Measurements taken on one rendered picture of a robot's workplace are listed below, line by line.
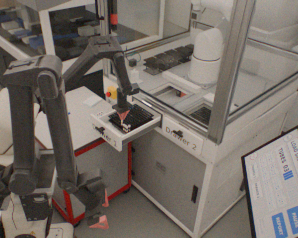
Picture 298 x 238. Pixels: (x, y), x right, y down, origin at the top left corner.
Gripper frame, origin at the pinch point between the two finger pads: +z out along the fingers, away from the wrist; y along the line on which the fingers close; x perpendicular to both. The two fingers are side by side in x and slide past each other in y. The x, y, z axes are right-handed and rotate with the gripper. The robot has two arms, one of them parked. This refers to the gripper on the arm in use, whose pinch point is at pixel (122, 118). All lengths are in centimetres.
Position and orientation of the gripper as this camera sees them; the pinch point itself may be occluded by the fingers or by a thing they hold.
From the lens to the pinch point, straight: 170.2
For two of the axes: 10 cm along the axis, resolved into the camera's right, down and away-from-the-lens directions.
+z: -0.3, 8.1, 5.8
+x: -6.8, -4.4, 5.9
